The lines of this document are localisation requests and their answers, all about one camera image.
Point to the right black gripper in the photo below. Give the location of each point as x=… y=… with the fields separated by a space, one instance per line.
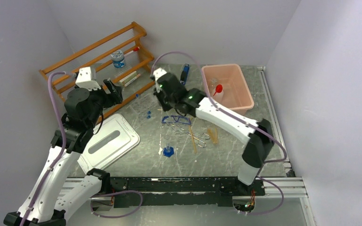
x=159 y=94

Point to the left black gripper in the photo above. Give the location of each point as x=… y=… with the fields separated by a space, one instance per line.
x=115 y=97

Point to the blue safety goggles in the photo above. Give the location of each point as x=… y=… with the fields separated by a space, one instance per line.
x=176 y=119

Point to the graduated cylinder blue base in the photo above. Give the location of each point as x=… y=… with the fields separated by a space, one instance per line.
x=168 y=150

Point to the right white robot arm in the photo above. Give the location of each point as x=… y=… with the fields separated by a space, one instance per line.
x=255 y=135

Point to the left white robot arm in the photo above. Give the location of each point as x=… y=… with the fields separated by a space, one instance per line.
x=43 y=206

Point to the blue lidded jar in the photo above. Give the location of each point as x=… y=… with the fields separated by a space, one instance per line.
x=118 y=59

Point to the orange wooden shelf rack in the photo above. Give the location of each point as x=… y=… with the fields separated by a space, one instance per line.
x=97 y=55

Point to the metal tray lid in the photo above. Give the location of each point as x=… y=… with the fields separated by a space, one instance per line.
x=115 y=138

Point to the red capped thermometer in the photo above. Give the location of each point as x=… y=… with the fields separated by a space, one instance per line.
x=132 y=51

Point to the red capped wash bottle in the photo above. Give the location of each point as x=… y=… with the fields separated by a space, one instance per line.
x=218 y=93

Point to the pink plastic bin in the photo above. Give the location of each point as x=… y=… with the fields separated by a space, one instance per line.
x=237 y=96

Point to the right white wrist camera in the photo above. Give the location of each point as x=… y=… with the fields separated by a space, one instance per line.
x=158 y=73

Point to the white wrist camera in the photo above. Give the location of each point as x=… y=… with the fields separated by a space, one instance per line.
x=86 y=79
x=158 y=73

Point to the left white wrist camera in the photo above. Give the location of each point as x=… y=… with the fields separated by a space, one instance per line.
x=86 y=79

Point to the black base frame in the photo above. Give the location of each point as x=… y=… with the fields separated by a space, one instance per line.
x=146 y=191

